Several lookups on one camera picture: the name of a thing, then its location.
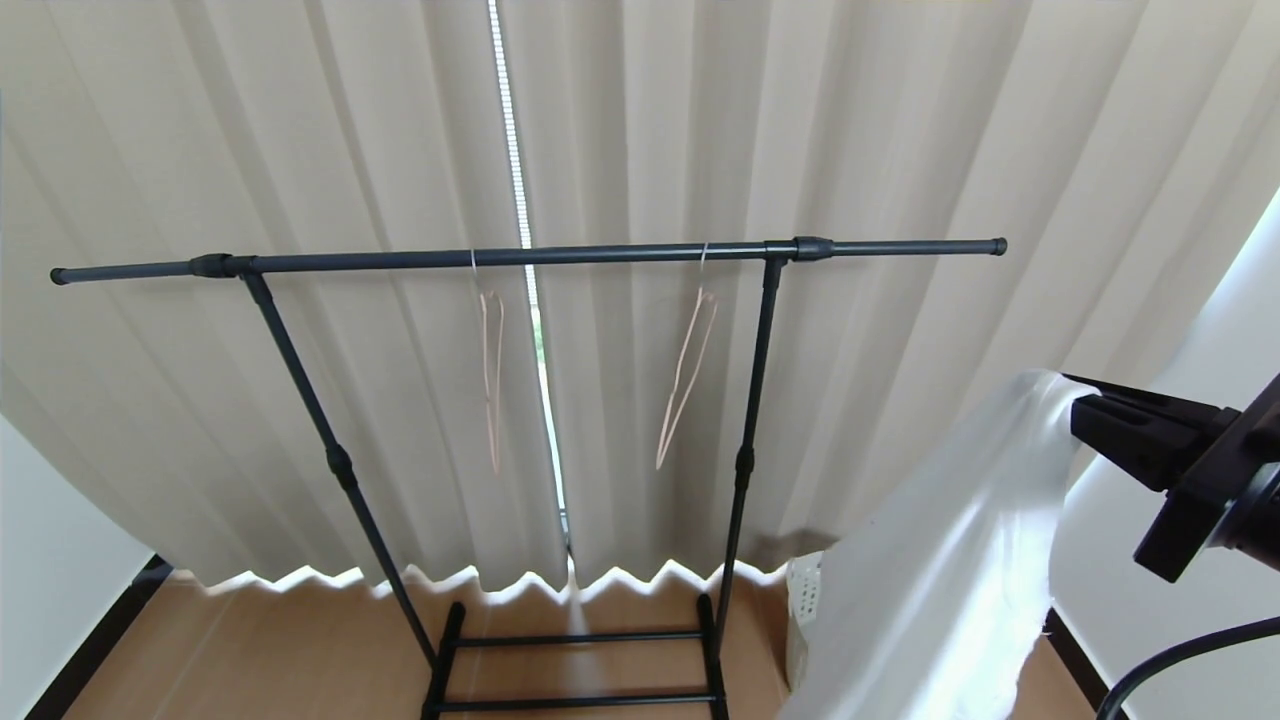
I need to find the white printed shirt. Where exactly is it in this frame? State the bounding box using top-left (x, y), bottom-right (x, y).
top-left (780, 368), bottom-right (1101, 720)

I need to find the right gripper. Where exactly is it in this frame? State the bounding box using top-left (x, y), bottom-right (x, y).
top-left (1062, 374), bottom-right (1280, 584)

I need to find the pink clothes hanger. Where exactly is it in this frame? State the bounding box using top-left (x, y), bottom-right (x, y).
top-left (654, 242), bottom-right (720, 472)
top-left (469, 249), bottom-right (507, 478)

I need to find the white laundry basket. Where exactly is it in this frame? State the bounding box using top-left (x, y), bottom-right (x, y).
top-left (785, 553), bottom-right (827, 691)

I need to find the beige curtain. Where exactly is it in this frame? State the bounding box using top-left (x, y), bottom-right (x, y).
top-left (0, 0), bottom-right (1280, 601)

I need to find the black clothes rack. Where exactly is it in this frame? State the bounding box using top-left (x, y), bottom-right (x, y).
top-left (50, 236), bottom-right (1009, 720)

